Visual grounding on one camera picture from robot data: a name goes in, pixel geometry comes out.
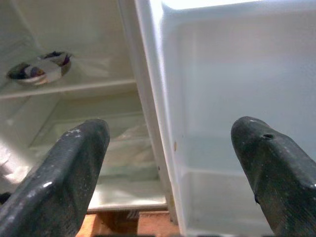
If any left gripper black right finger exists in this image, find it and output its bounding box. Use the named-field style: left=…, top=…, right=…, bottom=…
left=230, top=116, right=316, bottom=237

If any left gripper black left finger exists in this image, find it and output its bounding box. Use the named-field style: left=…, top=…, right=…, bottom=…
left=0, top=118, right=111, bottom=237

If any glass fridge shelf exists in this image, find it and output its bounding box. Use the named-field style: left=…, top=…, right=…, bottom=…
left=0, top=79, right=138, bottom=101

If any white fridge door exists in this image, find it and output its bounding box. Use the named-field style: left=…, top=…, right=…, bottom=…
left=134, top=0, right=316, bottom=236

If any white fridge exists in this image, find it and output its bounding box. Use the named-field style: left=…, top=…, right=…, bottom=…
left=0, top=0, right=179, bottom=213

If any white door shelf bin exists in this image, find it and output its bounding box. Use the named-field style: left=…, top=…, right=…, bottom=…
left=179, top=167, right=275, bottom=236

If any clear crisper drawer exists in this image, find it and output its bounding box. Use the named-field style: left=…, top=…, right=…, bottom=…
left=29, top=115, right=159, bottom=184

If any steel bowl with food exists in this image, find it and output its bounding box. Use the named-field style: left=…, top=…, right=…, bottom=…
left=6, top=50, right=73, bottom=87

